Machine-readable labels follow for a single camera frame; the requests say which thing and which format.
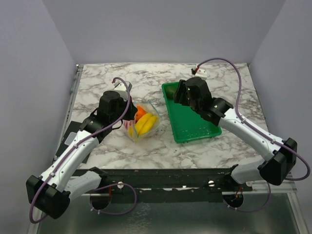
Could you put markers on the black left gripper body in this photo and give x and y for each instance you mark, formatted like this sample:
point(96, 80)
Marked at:
point(124, 105)

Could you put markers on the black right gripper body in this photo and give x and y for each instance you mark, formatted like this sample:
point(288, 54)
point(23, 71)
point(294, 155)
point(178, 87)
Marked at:
point(195, 107)

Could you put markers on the green avocado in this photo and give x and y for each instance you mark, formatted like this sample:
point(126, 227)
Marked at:
point(170, 91)

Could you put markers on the red apple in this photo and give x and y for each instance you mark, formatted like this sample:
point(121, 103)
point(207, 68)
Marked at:
point(128, 124)

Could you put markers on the orange fruit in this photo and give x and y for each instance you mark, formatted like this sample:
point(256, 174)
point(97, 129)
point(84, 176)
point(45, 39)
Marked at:
point(140, 113)

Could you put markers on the yellow banana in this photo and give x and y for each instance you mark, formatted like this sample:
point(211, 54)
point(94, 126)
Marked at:
point(145, 124)

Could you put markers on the clear zip top bag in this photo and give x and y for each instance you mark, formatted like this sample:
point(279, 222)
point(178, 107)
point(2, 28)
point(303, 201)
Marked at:
point(149, 108)

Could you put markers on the yellow apple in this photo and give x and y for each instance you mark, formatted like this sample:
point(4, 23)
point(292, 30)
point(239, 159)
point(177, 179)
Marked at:
point(130, 131)

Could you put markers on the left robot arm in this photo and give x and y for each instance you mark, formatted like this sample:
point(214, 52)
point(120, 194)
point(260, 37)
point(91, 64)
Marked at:
point(53, 190)

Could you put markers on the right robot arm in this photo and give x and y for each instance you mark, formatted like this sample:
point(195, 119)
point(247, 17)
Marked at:
point(278, 155)

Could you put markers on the green plastic tray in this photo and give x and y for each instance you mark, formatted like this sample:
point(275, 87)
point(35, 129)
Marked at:
point(186, 124)

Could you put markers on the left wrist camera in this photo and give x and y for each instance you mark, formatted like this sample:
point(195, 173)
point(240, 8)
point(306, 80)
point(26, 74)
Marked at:
point(120, 88)

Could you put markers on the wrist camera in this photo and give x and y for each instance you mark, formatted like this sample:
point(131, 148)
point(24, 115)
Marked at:
point(199, 72)
point(120, 88)

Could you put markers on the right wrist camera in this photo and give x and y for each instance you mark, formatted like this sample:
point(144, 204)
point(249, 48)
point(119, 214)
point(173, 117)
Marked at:
point(199, 72)

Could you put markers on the metal table edge rail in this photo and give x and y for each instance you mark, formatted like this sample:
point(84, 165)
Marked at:
point(73, 94)

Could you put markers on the black mounting rail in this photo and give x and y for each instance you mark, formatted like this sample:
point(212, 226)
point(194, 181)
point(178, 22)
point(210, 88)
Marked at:
point(167, 185)

